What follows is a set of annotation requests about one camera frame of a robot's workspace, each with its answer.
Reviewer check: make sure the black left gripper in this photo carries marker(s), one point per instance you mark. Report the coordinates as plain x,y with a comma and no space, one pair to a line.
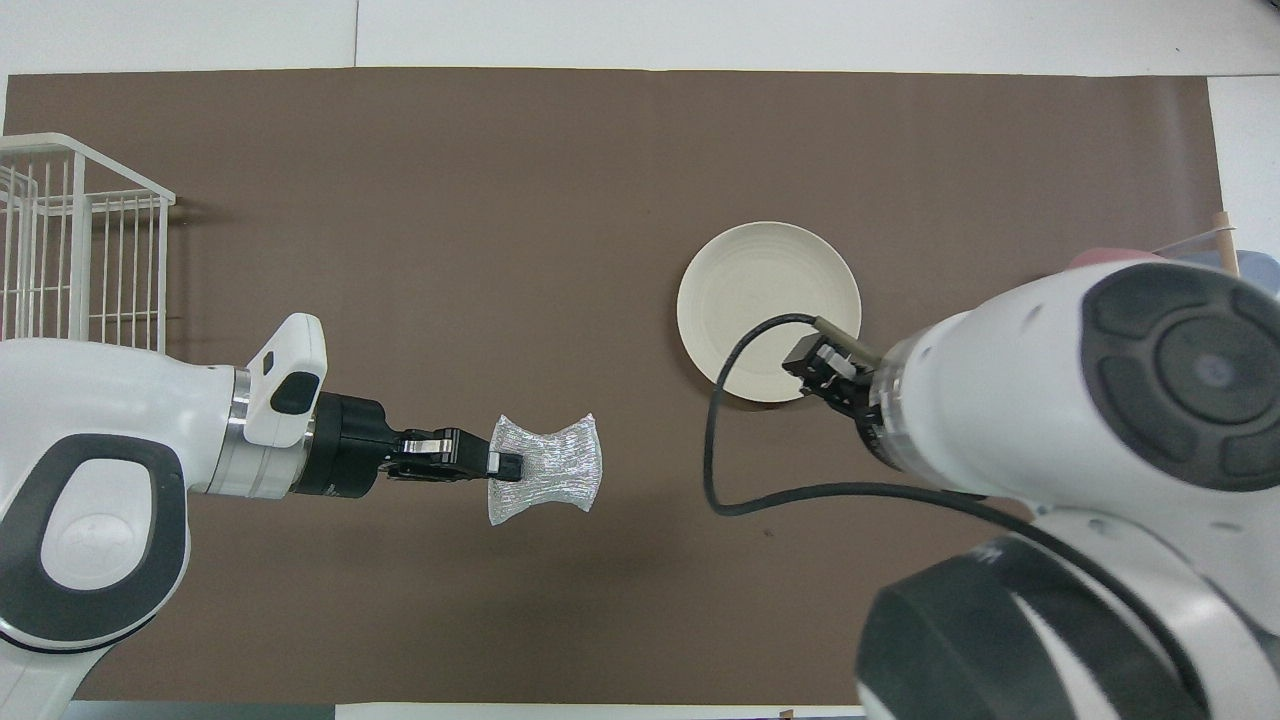
350,450

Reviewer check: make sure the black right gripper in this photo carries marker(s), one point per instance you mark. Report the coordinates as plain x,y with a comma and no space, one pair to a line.
840,375

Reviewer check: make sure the shiny crinkled snack packet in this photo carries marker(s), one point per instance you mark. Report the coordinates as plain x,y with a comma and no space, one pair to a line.
560,470

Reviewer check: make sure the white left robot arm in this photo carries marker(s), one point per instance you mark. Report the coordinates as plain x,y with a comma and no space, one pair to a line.
100,420

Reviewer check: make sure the cream round plate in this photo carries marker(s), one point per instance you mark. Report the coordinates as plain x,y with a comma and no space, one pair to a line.
760,290

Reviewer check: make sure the brown table mat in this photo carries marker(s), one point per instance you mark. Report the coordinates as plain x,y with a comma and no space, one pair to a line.
450,250

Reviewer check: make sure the pink plastic cup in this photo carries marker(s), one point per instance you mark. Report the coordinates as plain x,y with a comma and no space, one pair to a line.
1100,256

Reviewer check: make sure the blue plastic cup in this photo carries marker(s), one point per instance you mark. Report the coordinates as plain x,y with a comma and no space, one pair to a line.
1258,268

